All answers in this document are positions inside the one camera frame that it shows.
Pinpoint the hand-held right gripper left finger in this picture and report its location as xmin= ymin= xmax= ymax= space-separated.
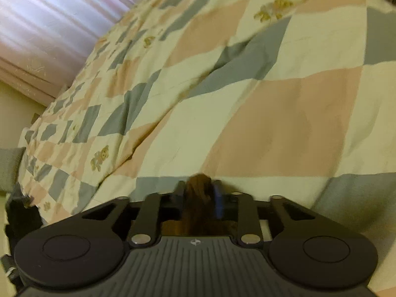
xmin=81 ymin=179 xmax=188 ymax=248

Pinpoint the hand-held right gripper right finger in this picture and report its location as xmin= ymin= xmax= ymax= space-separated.
xmin=213 ymin=181 xmax=314 ymax=248

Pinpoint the brown garment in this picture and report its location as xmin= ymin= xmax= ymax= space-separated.
xmin=161 ymin=173 xmax=239 ymax=237

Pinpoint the black garment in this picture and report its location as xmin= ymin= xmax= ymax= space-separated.
xmin=4 ymin=187 xmax=42 ymax=254

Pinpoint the grey checked pillow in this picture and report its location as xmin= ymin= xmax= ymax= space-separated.
xmin=0 ymin=147 xmax=26 ymax=194

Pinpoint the checked pink grey quilt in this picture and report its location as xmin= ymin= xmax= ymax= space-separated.
xmin=17 ymin=0 xmax=396 ymax=285

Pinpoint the pink curtain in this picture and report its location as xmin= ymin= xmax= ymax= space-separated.
xmin=0 ymin=0 xmax=137 ymax=99

